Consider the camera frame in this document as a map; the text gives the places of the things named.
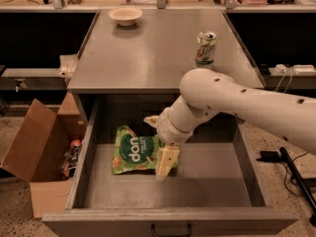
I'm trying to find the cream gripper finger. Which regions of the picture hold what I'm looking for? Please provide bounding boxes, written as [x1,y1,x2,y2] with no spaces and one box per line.
[155,145,180,181]
[143,116,159,128]

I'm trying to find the green rice chip bag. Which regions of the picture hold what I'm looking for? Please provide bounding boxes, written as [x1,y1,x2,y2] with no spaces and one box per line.
[111,124,179,176]

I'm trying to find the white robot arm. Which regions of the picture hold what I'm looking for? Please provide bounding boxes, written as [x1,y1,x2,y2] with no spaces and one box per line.
[144,68,316,181]

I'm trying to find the open grey drawer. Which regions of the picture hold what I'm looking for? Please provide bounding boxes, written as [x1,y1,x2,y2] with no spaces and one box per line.
[42,96,296,237]

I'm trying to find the grey cabinet counter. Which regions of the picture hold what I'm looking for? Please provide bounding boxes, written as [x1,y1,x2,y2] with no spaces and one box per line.
[66,8,265,123]

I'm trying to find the white soda can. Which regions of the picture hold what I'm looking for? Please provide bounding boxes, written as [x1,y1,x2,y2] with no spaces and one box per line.
[195,32,217,68]

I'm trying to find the black power adapter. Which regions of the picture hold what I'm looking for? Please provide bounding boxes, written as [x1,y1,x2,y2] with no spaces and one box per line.
[258,151,281,163]

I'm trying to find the snack packets in box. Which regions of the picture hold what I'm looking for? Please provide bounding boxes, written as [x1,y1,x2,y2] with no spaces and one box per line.
[60,139,82,180]

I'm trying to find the white paper bowl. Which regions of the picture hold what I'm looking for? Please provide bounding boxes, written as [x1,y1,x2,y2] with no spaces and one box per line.
[109,7,142,27]

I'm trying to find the open cardboard box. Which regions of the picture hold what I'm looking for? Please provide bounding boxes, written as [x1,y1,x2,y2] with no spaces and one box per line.
[1,93,86,218]

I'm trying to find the white power strip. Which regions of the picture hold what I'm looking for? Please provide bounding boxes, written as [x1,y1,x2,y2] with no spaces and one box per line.
[271,64,316,76]

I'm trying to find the black metal stand leg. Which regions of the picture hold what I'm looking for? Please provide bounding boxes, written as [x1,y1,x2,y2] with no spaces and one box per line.
[279,147,316,227]

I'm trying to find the black drawer handle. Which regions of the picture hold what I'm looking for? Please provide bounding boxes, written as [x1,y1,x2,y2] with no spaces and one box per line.
[150,224,193,237]

